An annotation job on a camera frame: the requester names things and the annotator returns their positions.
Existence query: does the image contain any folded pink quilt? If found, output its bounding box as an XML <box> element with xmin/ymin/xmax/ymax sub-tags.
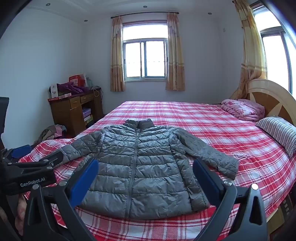
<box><xmin>221</xmin><ymin>98</ymin><xmax>265</xmax><ymax>122</ymax></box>

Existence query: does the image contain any purple garment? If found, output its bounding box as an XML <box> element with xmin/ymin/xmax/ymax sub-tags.
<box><xmin>57</xmin><ymin>82</ymin><xmax>89</xmax><ymax>94</ymax></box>

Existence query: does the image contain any red plaid bed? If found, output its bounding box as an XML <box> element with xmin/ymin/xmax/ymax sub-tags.
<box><xmin>17</xmin><ymin>101</ymin><xmax>296</xmax><ymax>241</ymax></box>

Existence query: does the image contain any flat pink box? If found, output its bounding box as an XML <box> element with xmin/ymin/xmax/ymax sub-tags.
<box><xmin>48</xmin><ymin>93</ymin><xmax>72</xmax><ymax>101</ymax></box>

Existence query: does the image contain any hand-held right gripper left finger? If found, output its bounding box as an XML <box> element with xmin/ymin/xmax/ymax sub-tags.
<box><xmin>23</xmin><ymin>158</ymin><xmax>99</xmax><ymax>241</ymax></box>

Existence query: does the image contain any large side window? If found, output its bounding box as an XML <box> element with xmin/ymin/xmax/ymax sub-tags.
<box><xmin>251</xmin><ymin>2</ymin><xmax>293</xmax><ymax>93</ymax></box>

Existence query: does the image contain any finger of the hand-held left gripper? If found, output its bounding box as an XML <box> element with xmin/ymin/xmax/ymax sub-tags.
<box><xmin>0</xmin><ymin>145</ymin><xmax>32</xmax><ymax>165</ymax></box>
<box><xmin>35</xmin><ymin>151</ymin><xmax>64</xmax><ymax>172</ymax></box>

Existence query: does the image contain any pile of clothes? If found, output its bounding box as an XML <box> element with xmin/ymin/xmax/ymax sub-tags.
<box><xmin>35</xmin><ymin>124</ymin><xmax>67</xmax><ymax>144</ymax></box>

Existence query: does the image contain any brown wooden desk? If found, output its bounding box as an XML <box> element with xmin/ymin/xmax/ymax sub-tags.
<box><xmin>48</xmin><ymin>87</ymin><xmax>104</xmax><ymax>137</ymax></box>

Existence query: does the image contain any stack of boxes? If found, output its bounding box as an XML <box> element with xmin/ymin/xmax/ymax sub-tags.
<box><xmin>83</xmin><ymin>108</ymin><xmax>93</xmax><ymax>127</ymax></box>

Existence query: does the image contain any wooden bed frame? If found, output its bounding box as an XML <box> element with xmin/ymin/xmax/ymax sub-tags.
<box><xmin>266</xmin><ymin>195</ymin><xmax>294</xmax><ymax>232</ymax></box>

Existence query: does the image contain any wooden headboard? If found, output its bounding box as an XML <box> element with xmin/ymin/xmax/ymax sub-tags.
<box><xmin>247</xmin><ymin>79</ymin><xmax>296</xmax><ymax>130</ymax></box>

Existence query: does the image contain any striped pillow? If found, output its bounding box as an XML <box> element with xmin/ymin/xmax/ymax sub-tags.
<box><xmin>255</xmin><ymin>116</ymin><xmax>296</xmax><ymax>159</ymax></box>

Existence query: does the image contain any tied yellow curtain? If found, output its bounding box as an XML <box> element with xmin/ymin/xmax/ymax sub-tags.
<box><xmin>229</xmin><ymin>0</ymin><xmax>268</xmax><ymax>100</ymax></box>

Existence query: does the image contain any red cardboard box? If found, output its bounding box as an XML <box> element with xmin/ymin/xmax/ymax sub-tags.
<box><xmin>69</xmin><ymin>74</ymin><xmax>87</xmax><ymax>87</ymax></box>

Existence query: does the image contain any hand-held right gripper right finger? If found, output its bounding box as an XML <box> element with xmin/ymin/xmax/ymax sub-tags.
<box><xmin>192</xmin><ymin>159</ymin><xmax>268</xmax><ymax>241</ymax></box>

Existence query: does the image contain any window with grey frame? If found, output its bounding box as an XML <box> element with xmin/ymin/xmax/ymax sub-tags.
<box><xmin>122</xmin><ymin>22</ymin><xmax>168</xmax><ymax>81</ymax></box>

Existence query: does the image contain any yellow patterned curtain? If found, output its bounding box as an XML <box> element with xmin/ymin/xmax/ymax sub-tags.
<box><xmin>166</xmin><ymin>13</ymin><xmax>186</xmax><ymax>91</ymax></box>
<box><xmin>110</xmin><ymin>16</ymin><xmax>126</xmax><ymax>92</ymax></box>

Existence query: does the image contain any dark curtain rod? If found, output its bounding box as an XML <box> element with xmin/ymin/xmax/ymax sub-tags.
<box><xmin>110</xmin><ymin>10</ymin><xmax>179</xmax><ymax>19</ymax></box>

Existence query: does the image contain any grey puffer jacket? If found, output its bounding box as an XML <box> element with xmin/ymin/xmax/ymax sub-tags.
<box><xmin>54</xmin><ymin>118</ymin><xmax>240</xmax><ymax>220</ymax></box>

